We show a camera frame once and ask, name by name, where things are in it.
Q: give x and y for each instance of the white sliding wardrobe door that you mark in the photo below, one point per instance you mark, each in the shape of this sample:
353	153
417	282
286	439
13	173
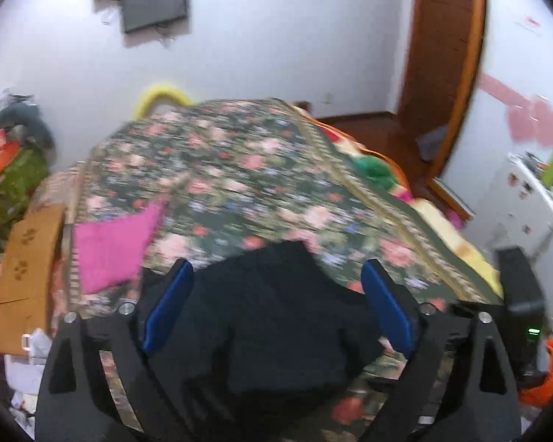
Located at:
525	55

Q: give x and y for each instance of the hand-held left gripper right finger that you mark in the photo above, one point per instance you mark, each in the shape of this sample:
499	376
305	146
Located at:
389	313

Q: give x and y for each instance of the green plush cloth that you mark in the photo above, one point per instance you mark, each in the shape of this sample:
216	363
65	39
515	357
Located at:
373	170

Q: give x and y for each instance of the white cabinet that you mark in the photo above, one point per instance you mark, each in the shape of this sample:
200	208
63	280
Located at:
516	212

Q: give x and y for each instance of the orange box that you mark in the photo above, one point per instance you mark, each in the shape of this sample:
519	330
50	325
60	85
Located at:
4	161

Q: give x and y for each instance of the pile of papers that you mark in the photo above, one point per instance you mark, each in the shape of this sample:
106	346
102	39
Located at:
25	377

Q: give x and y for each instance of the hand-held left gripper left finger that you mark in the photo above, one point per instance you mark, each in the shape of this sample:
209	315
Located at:
166	313

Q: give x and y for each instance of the orange yellow plush blanket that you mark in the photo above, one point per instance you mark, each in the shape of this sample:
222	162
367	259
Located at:
447	230

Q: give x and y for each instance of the yellow foam tube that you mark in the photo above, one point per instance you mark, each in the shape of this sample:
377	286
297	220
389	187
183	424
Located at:
159	94

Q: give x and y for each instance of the green floral storage bag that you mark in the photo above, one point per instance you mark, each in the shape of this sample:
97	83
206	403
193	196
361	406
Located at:
14	184

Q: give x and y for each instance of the black pants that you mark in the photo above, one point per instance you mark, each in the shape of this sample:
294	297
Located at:
281	331

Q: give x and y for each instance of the small black wall monitor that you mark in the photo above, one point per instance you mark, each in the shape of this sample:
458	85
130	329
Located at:
154	4

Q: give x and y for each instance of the bamboo lap desk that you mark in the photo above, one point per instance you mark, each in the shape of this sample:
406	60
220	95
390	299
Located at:
27	276

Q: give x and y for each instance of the brown wooden door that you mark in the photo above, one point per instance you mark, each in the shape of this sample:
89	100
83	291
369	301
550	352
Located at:
442	55

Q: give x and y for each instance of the small white clock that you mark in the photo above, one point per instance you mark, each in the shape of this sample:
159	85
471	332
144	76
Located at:
27	340

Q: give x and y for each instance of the pink heart stickers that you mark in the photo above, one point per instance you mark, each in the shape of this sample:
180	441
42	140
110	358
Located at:
530	115

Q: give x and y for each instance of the pink cloth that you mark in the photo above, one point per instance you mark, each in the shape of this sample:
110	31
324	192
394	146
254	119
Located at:
110	248

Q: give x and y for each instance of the grey plush pillow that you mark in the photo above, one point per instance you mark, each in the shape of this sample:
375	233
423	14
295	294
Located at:
27	119

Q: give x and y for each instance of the floral blanket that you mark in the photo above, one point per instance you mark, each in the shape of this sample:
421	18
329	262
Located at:
258	170

